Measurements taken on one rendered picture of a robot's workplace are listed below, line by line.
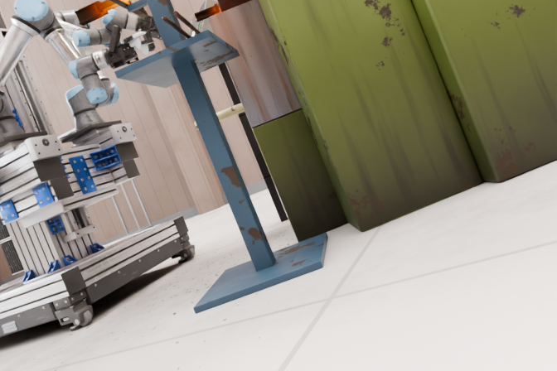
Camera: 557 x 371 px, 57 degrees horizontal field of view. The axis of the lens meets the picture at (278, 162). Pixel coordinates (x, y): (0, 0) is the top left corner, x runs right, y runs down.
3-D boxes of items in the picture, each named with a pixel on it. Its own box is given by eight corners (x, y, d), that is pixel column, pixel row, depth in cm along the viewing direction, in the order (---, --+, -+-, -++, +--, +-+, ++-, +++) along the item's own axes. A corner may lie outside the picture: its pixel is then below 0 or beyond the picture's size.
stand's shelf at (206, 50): (116, 78, 147) (113, 71, 147) (165, 88, 186) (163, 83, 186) (210, 36, 142) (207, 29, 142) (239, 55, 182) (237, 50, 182)
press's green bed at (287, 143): (298, 243, 192) (252, 128, 192) (293, 229, 230) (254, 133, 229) (435, 187, 194) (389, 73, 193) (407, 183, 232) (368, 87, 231)
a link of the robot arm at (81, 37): (31, 12, 260) (78, 28, 231) (51, 9, 267) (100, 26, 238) (34, 34, 265) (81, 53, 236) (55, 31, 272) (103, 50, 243)
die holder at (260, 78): (252, 127, 192) (207, 17, 191) (254, 132, 229) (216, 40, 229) (389, 72, 193) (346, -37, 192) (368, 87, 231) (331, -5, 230)
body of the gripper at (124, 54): (141, 60, 216) (113, 70, 215) (133, 40, 216) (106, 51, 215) (136, 55, 208) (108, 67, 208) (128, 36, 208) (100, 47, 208)
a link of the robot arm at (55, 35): (27, 21, 226) (96, 110, 229) (19, 13, 215) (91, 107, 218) (50, 7, 228) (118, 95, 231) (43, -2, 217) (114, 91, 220)
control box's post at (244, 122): (281, 222, 270) (204, 32, 268) (281, 221, 274) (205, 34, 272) (288, 219, 270) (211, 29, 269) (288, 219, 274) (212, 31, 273)
